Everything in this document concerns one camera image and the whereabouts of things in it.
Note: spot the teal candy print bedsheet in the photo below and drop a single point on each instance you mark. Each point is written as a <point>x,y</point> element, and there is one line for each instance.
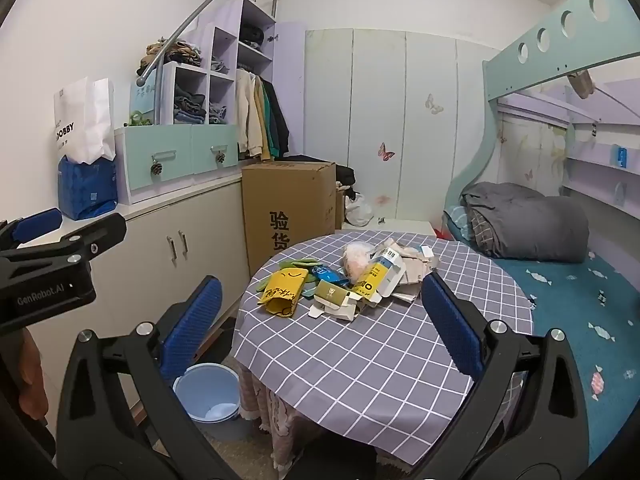
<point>565,310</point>

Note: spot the blue plaid blanket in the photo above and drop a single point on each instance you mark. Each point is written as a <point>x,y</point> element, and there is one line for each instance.
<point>460,225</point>

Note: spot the folded jeans stack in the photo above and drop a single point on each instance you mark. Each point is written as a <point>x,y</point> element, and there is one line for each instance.
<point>190,105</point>

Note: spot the brown hanging item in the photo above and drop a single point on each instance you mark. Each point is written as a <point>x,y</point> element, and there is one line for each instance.
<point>580,84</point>

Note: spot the white butterfly sticker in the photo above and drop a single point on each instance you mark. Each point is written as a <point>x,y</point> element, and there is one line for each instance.
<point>434,104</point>

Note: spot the dark folded clothes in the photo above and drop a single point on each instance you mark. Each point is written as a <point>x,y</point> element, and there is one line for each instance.
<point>251,35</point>

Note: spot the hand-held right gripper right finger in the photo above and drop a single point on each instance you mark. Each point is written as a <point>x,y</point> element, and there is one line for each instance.
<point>450,320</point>

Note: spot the black hanging jacket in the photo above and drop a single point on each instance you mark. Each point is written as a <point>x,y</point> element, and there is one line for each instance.
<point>280,120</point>

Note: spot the green hanging garment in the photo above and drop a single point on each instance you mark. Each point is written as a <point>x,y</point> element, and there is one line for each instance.
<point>267,120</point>

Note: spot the black clothes heap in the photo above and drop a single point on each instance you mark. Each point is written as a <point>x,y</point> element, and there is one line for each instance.
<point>345,177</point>

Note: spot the small blue wall holder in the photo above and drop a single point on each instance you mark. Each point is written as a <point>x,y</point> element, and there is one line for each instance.
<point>621,156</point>

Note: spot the teal drawer unit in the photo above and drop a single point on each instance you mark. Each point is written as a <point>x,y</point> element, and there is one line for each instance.
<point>165,152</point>

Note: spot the large brown cardboard box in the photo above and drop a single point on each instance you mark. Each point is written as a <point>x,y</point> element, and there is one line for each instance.
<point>285,200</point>

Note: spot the teal blue wipes packet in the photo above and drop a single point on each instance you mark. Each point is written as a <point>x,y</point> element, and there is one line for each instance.
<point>327,275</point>

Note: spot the pink butterfly sticker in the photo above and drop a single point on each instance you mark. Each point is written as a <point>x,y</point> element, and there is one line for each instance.
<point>385,151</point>

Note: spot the brown clothes pile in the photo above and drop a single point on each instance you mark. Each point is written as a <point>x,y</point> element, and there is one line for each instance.
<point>170,52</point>

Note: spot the white flattened small carton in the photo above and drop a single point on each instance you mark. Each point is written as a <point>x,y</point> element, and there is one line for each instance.
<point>340,310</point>

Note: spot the teal bunk bed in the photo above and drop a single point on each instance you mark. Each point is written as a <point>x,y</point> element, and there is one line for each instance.
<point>540,40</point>

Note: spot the pink table skirt cloth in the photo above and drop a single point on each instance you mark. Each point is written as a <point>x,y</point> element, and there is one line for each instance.
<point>270,410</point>

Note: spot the person's left forearm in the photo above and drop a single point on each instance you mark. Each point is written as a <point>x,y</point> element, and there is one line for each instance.
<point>32,375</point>

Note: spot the round table grey checked cloth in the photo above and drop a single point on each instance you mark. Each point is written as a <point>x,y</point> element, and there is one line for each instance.
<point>350,360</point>

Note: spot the curved metal handrail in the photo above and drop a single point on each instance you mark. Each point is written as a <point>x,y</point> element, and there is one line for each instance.
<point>200,15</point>

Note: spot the white paper bag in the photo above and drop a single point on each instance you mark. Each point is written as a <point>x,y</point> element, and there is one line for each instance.
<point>82,120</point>

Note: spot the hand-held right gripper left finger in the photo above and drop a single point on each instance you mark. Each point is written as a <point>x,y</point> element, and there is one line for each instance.
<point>192,320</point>

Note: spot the grey duvet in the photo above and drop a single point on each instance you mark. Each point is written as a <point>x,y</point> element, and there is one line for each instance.
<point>530,225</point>

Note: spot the green packet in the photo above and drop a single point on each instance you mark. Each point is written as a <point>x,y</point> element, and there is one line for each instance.
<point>300,264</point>

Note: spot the blue shopping bag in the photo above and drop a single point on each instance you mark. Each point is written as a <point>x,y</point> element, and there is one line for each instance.
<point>85,190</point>

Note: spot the pine cone ornament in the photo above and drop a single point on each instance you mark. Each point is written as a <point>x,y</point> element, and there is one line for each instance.
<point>156,169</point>
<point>220,158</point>

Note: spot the blue plastic bucket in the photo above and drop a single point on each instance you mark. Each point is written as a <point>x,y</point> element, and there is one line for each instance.
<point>210,395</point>

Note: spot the beige hanging jacket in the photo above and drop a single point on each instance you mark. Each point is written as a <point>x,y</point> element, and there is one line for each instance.
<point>247,115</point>

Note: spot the olive small box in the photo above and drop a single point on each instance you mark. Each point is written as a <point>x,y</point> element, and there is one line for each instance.
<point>332,292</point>

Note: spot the yellow white carton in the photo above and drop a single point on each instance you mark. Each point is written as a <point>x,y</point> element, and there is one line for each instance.
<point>380,275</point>

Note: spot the green toy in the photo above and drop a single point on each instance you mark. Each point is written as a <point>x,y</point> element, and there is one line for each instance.
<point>138,119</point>

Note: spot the pink white plastic bag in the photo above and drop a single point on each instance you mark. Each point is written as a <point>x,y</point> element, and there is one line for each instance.
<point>357,260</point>

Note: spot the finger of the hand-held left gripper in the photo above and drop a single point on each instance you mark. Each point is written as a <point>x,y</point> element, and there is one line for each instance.
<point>100,232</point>
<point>37,223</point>

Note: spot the white wardrobe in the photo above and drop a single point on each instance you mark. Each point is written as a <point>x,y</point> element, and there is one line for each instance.
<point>400,125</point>

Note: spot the yellow snack packet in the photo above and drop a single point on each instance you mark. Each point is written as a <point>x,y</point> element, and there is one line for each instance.
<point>282,290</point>

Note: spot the lilac cubby shelf unit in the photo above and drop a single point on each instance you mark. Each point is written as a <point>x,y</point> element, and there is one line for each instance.
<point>225,85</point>

